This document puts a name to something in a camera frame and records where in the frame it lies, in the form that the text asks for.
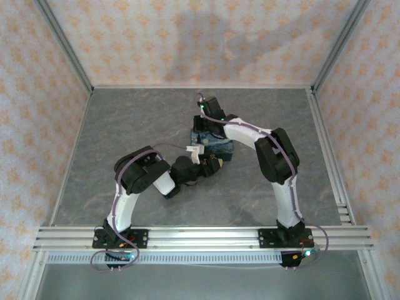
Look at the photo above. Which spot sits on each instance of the aluminium left side rail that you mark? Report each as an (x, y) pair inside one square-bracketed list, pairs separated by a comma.
[(70, 162)]

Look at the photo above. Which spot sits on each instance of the aluminium left corner post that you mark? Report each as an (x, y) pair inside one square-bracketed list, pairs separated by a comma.
[(67, 47)]

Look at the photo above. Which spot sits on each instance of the aluminium corner post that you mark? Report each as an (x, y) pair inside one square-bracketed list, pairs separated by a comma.
[(339, 47), (67, 47)]

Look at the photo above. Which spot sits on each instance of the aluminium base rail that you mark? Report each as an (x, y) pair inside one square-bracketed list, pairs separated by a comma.
[(203, 237)]

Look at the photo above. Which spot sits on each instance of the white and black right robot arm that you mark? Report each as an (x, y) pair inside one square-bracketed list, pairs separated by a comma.
[(240, 134)]

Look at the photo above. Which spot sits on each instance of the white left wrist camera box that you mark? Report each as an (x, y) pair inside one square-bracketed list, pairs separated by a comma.
[(195, 153)]

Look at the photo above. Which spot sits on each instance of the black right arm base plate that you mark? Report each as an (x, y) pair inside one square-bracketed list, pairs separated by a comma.
[(265, 239)]

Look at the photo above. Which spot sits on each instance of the aluminium right side rail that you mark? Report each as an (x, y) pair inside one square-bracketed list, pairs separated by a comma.
[(331, 156)]

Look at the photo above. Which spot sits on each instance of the aluminium right corner post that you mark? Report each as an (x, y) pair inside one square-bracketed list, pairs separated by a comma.
[(339, 47)]

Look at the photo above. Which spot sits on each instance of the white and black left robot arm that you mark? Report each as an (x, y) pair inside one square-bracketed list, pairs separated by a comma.
[(125, 206)]

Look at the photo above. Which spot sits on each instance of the blue starry night tin box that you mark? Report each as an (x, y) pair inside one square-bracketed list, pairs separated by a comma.
[(220, 150)]

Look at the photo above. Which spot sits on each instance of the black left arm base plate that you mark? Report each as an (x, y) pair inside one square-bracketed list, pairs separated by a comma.
[(140, 239)]

